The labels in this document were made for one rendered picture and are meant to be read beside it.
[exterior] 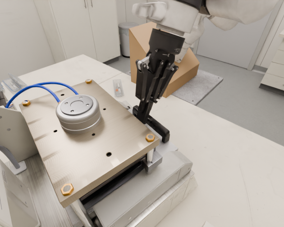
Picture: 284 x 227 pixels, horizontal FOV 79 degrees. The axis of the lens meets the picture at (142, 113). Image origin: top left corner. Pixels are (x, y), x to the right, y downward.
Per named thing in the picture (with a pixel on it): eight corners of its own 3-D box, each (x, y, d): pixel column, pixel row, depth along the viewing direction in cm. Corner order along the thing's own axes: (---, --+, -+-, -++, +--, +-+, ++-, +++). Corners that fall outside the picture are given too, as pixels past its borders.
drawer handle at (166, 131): (164, 143, 48) (165, 133, 45) (132, 115, 57) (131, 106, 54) (169, 140, 49) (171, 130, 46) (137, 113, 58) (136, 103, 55)
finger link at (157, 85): (156, 55, 42) (160, 56, 43) (144, 97, 47) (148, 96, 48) (168, 61, 40) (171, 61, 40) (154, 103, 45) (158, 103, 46)
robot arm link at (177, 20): (207, 13, 36) (196, 40, 38) (164, 4, 43) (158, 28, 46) (168, -8, 27) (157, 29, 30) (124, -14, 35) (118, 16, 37)
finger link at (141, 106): (149, 95, 44) (140, 96, 42) (144, 112, 46) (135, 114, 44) (145, 93, 45) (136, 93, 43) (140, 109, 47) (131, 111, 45)
